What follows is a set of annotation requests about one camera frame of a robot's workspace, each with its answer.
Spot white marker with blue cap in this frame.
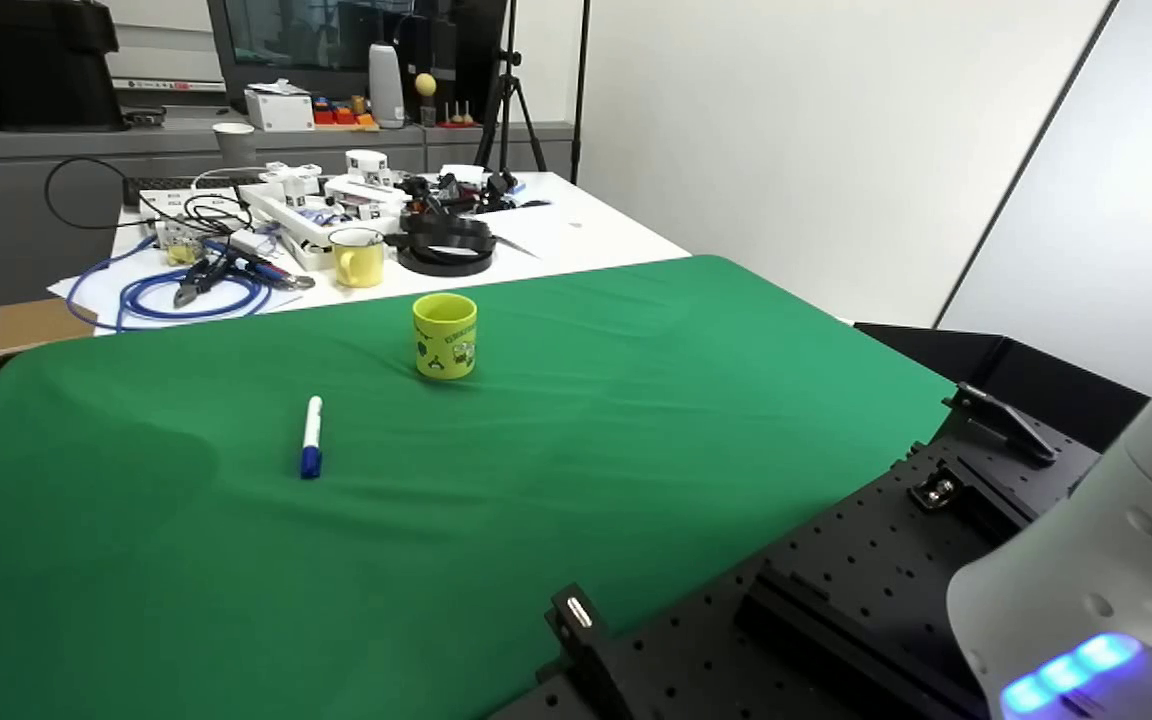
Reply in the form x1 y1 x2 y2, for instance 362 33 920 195
296 392 326 484

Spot yellow cup with cartoon print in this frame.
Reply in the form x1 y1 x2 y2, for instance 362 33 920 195
406 291 484 388

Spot pale yellow plain cup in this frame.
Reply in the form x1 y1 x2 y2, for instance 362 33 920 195
326 228 392 291

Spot black gadget pile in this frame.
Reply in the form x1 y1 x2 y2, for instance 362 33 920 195
400 163 526 225

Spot black slanted pole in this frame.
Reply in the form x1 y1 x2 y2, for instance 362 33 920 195
566 0 597 183

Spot green table cloth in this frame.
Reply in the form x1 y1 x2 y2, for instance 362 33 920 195
0 251 959 720

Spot white cylindrical speaker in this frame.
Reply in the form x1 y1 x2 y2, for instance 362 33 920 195
362 42 412 131

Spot red orange small items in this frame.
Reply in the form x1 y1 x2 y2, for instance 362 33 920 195
311 92 379 138

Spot black perforated mounting board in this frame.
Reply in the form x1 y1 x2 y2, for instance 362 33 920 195
493 383 1103 720

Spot dark pliers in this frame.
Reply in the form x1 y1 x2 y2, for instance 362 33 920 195
169 250 239 314

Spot white box with lid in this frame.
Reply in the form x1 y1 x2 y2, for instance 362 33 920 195
239 78 316 138

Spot black office chair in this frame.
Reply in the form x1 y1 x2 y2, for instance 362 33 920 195
0 0 127 131

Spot black clamp mount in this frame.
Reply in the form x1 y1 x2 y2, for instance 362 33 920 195
542 583 631 720

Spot black camera tripod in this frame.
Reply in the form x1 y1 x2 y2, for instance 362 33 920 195
470 0 551 176

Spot large dark wall screen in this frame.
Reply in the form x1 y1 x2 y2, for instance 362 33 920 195
209 0 510 104

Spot blue cable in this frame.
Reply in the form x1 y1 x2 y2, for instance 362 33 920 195
64 236 278 338

